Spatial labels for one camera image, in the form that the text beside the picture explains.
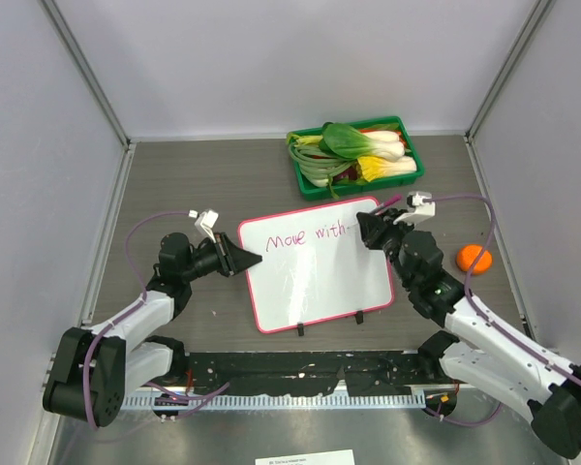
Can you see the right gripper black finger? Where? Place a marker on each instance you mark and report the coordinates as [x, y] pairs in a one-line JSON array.
[[390, 214], [372, 228]]

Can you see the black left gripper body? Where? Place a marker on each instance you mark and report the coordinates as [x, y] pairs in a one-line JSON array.
[[222, 256]]

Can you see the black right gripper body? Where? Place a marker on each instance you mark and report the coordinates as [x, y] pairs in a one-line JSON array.
[[394, 232]]

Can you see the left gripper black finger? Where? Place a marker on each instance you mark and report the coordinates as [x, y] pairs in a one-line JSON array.
[[241, 260], [228, 244]]

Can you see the magenta capped whiteboard marker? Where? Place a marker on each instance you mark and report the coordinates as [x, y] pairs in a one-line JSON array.
[[385, 204]]

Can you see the pink framed whiteboard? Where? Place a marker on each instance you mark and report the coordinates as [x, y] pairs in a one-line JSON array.
[[315, 267]]

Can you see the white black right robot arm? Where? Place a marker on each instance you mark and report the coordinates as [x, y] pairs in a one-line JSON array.
[[475, 345]]

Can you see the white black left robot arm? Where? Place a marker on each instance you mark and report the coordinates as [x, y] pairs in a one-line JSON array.
[[96, 367]]

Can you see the yellow leaf cabbage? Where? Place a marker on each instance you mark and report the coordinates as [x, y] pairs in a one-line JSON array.
[[374, 168]]

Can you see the green plastic tray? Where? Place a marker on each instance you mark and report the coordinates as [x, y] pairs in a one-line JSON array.
[[357, 184]]

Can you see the orange ball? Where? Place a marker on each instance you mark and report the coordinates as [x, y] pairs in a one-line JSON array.
[[470, 258]]

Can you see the green bok choy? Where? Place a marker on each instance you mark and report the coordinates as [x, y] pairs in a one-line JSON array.
[[348, 143]]

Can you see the green long beans bundle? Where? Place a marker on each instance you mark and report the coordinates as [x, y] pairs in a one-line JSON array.
[[317, 163]]

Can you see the red chili pepper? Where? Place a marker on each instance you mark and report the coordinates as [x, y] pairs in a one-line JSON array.
[[384, 135]]

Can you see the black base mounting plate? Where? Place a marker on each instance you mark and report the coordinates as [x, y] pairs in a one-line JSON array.
[[310, 374]]

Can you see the white paper label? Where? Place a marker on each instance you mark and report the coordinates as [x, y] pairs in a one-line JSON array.
[[337, 457]]

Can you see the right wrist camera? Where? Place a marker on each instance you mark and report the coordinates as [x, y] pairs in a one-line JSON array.
[[421, 207]]

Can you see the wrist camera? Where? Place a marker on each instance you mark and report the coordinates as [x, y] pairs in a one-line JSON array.
[[205, 221], [421, 207]]

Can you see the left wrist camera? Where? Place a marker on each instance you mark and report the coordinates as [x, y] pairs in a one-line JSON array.
[[205, 221]]

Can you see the grey slotted cable duct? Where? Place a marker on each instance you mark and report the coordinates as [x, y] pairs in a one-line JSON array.
[[150, 399]]

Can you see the right aluminium frame post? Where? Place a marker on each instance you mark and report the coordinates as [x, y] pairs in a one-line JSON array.
[[533, 22]]

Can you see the aluminium frame post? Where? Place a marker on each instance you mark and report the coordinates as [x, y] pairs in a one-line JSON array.
[[533, 22], [71, 44]]

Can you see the left aluminium frame post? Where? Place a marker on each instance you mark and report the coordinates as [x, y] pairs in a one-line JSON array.
[[71, 44]]

